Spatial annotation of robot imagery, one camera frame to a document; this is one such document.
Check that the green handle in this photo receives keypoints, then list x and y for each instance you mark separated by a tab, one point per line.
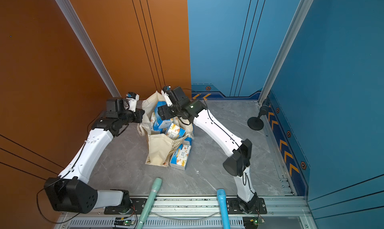
149	203

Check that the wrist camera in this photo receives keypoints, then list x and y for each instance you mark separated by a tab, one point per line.
165	93
131	101

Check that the aluminium corner post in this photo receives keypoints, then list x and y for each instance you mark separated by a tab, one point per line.
294	27
76	25

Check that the blue handle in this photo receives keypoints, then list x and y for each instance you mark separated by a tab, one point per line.
222	199

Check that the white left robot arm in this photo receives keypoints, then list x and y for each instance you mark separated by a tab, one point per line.
70	191

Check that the circuit board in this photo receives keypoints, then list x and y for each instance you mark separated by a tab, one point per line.
252	223
124	223

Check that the aluminium corner post right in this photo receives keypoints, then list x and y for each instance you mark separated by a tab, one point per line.
294	27

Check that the right circuit board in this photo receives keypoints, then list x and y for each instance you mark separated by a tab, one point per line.
252	223

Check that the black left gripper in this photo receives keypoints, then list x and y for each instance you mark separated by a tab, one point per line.
139	113

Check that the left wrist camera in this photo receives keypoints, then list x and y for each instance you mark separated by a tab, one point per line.
131	101

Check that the black round-base stand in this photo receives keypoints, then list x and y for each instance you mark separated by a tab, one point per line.
256	123

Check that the aluminium front rail frame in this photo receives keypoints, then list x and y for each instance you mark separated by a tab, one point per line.
197	212

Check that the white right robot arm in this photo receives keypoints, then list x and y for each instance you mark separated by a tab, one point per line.
237	150

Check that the aluminium corner post left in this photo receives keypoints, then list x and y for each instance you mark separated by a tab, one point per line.
76	25

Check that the cream floral canvas bag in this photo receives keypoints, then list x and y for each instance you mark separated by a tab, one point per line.
160	146

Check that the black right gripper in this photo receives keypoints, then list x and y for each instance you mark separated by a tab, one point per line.
164	112

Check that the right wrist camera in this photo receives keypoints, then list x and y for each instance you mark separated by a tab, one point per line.
165	93

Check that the left circuit board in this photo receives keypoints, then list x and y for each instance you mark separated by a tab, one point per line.
124	223

